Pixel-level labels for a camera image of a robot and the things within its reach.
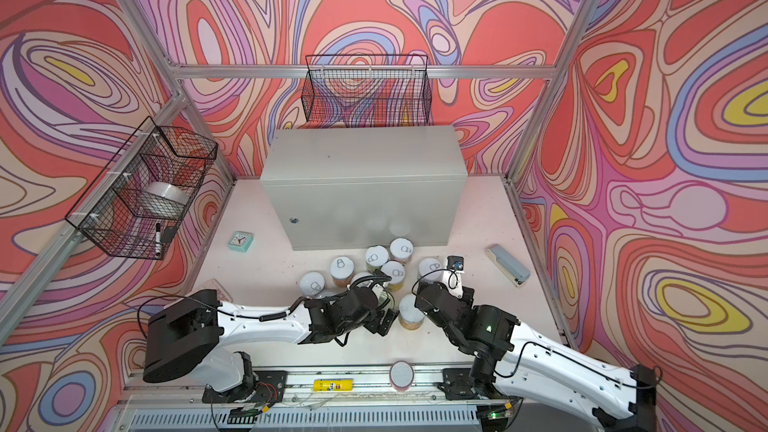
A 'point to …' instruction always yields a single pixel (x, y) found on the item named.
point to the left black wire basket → (151, 181)
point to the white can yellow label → (396, 271)
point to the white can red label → (401, 249)
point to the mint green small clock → (240, 241)
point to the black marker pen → (158, 241)
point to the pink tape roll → (401, 375)
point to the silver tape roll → (164, 200)
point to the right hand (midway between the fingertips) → (438, 292)
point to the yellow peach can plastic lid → (408, 312)
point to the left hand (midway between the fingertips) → (392, 305)
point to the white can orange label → (341, 270)
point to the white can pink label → (311, 284)
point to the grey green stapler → (508, 265)
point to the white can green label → (376, 257)
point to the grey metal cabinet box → (365, 186)
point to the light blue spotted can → (427, 268)
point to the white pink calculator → (222, 295)
